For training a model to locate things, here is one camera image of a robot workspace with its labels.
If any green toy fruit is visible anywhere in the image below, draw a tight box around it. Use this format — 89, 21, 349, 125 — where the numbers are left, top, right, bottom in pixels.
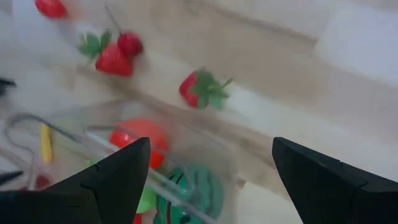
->
136, 186, 158, 215

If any slender yellow toy pepper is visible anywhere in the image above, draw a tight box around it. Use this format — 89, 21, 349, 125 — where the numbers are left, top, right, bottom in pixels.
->
39, 123, 53, 165

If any dark red toy cherry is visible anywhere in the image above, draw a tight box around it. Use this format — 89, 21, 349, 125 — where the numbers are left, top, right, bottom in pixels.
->
104, 4, 144, 58

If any red toy tomato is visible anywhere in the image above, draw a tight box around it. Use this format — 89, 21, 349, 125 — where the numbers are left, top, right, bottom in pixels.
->
108, 118, 170, 170

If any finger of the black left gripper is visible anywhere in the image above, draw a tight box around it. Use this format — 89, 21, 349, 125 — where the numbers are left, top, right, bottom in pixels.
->
0, 78, 16, 97
0, 170, 24, 186

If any red toy strawberry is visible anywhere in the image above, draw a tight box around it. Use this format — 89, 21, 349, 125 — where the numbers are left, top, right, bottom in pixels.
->
77, 29, 134, 78
34, 175, 51, 191

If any strawberry with large green calyx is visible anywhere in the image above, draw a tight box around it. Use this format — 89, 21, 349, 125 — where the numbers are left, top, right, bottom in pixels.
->
178, 67, 234, 111

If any clear plastic storage container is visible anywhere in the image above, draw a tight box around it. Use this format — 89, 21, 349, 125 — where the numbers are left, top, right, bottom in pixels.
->
4, 99, 240, 224

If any green striped toy watermelon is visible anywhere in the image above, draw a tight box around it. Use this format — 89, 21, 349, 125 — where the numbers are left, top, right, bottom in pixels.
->
154, 164, 224, 224

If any red toy apple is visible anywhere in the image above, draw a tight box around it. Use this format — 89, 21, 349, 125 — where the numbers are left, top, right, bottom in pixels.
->
34, 0, 68, 19

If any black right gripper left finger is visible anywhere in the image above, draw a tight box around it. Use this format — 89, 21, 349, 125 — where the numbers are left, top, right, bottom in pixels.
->
43, 137, 152, 224

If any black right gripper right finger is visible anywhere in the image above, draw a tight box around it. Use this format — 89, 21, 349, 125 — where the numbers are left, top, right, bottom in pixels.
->
272, 137, 368, 224

